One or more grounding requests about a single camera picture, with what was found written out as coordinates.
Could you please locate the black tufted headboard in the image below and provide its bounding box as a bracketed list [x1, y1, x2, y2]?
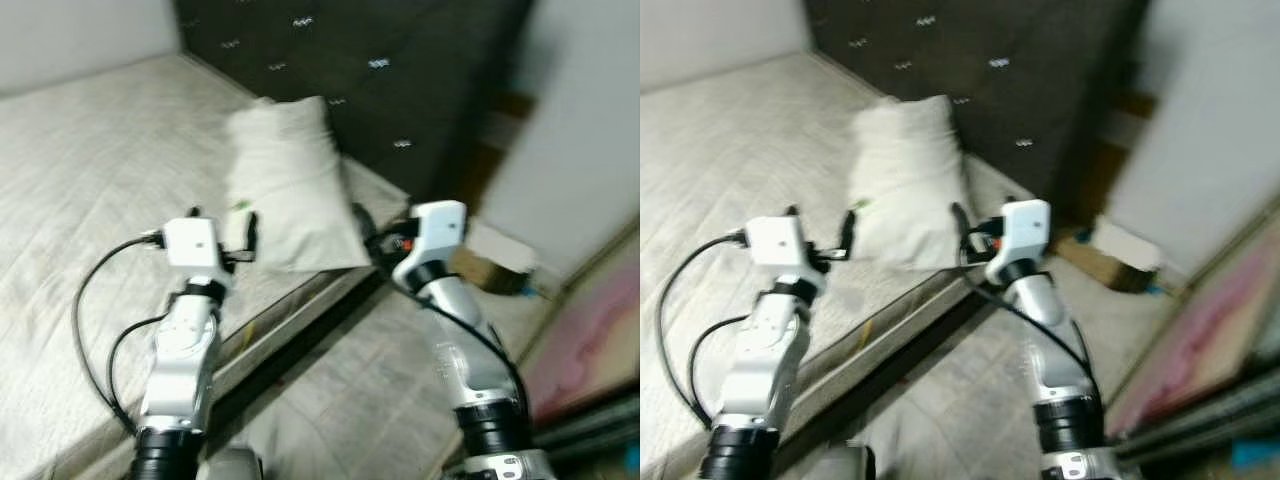
[174, 0, 538, 206]
[803, 0, 1153, 226]

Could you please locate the dark bed base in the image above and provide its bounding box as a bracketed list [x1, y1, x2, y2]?
[775, 280, 991, 461]
[195, 268, 396, 441]

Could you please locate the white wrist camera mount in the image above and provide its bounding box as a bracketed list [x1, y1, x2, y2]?
[162, 216, 224, 273]
[985, 198, 1054, 285]
[392, 200, 469, 293]
[744, 214, 811, 271]

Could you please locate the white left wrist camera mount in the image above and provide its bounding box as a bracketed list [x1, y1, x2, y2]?
[744, 214, 811, 271]
[162, 216, 224, 273]

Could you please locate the white pillow green print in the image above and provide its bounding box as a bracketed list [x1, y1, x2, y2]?
[224, 95, 374, 274]
[847, 94, 986, 273]

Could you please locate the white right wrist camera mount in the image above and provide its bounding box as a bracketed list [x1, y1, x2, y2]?
[392, 200, 469, 293]
[985, 198, 1054, 285]

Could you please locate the grey robot left leg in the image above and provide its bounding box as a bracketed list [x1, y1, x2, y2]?
[198, 445, 267, 480]
[800, 443, 878, 480]

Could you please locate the pink painted board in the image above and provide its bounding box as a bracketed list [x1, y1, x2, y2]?
[518, 232, 641, 426]
[1105, 215, 1280, 436]

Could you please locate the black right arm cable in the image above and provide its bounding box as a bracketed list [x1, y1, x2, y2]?
[362, 235, 533, 421]
[955, 235, 1106, 411]

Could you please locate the white quilted mattress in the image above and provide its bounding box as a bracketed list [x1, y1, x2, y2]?
[0, 52, 413, 480]
[640, 52, 1036, 480]

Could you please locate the brown cardboard box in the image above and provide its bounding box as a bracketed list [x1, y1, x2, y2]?
[448, 248, 531, 297]
[1055, 235, 1151, 293]

